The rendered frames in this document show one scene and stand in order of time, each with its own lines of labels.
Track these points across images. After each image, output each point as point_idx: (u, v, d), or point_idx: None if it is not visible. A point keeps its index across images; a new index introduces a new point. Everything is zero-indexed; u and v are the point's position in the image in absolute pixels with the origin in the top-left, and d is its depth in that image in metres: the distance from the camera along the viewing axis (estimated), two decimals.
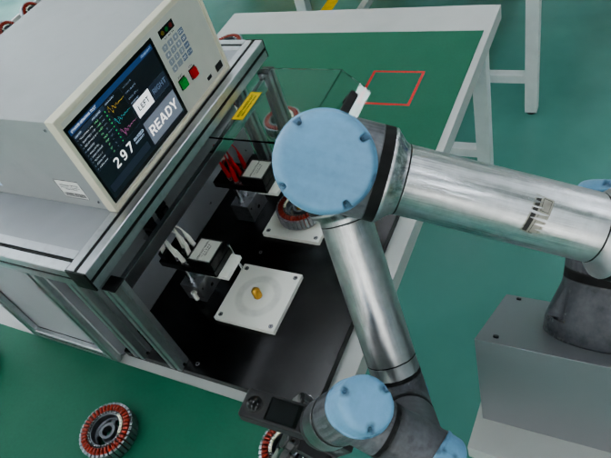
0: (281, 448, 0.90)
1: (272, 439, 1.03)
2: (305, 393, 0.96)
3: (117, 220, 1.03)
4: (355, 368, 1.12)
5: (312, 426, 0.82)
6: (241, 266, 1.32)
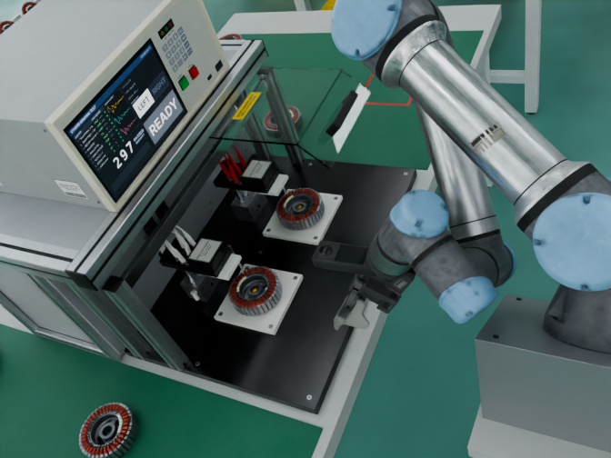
0: (350, 292, 1.02)
1: (239, 282, 1.25)
2: None
3: (117, 220, 1.03)
4: (355, 368, 1.12)
5: None
6: (241, 266, 1.32)
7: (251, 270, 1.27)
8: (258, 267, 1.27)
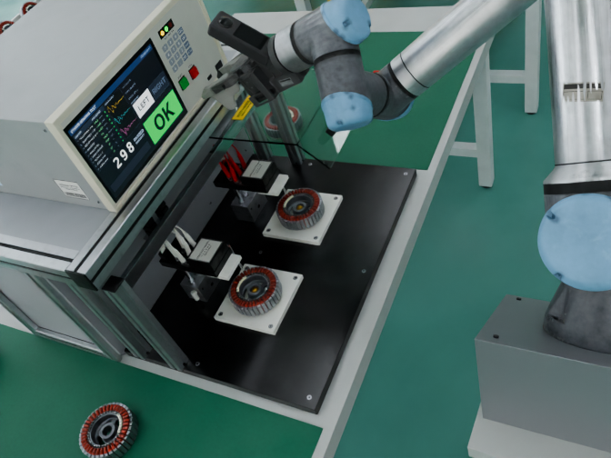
0: (231, 73, 1.03)
1: (239, 282, 1.25)
2: None
3: (117, 220, 1.03)
4: (355, 368, 1.12)
5: (281, 46, 0.96)
6: (241, 266, 1.32)
7: (251, 270, 1.27)
8: (258, 267, 1.27)
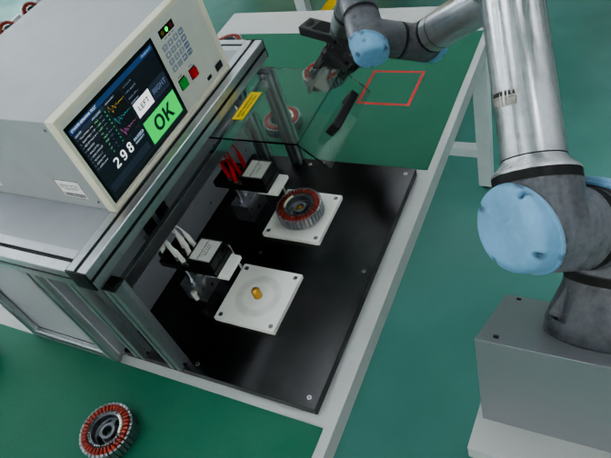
0: (320, 58, 1.39)
1: (314, 65, 1.50)
2: None
3: (117, 220, 1.03)
4: (355, 368, 1.12)
5: None
6: (241, 266, 1.32)
7: None
8: None
